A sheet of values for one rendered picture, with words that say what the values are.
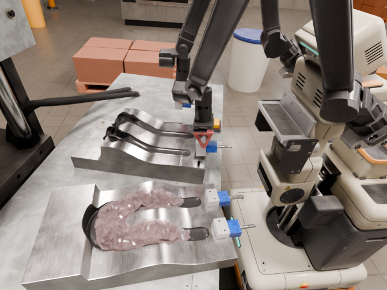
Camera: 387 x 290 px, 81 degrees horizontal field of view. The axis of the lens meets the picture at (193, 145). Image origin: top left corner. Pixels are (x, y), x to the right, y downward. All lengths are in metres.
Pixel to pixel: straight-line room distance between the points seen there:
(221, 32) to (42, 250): 0.63
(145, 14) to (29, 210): 5.61
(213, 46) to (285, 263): 1.16
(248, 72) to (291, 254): 2.40
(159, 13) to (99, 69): 3.40
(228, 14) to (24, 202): 0.82
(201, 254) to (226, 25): 0.55
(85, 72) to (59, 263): 2.66
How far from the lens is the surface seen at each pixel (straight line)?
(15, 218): 0.92
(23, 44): 1.34
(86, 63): 3.07
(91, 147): 0.97
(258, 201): 1.57
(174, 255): 0.64
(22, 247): 0.85
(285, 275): 1.39
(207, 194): 0.75
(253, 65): 3.24
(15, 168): 1.11
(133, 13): 6.21
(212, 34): 0.52
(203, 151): 0.81
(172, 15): 6.16
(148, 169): 0.86
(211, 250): 0.69
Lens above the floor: 1.47
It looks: 40 degrees down
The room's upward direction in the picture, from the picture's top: 6 degrees clockwise
